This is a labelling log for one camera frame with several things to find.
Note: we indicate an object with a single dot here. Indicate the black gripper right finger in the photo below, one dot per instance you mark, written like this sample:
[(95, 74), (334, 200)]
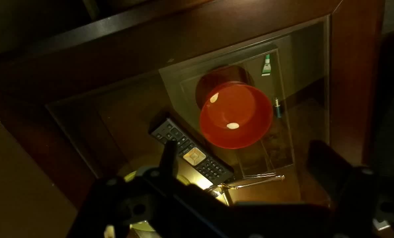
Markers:
[(326, 164)]

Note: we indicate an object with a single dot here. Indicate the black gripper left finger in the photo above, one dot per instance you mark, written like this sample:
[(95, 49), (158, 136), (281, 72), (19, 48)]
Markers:
[(169, 158)]

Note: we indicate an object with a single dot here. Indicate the black remote control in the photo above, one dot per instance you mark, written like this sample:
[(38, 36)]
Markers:
[(206, 164)]

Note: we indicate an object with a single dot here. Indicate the yellow round plate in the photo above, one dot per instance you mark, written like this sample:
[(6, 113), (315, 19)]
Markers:
[(196, 179)]

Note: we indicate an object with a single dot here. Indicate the small blue white tube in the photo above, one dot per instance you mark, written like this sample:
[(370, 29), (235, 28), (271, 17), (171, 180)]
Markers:
[(277, 109)]

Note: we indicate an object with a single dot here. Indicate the red plastic bowl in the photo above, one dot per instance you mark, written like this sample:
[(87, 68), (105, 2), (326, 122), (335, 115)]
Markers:
[(236, 115)]

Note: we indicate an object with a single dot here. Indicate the wooden table with glass top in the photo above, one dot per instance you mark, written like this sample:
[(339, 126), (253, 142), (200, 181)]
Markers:
[(356, 88)]

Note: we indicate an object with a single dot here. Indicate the green white sticker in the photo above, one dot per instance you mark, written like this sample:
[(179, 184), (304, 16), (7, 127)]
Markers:
[(267, 65)]

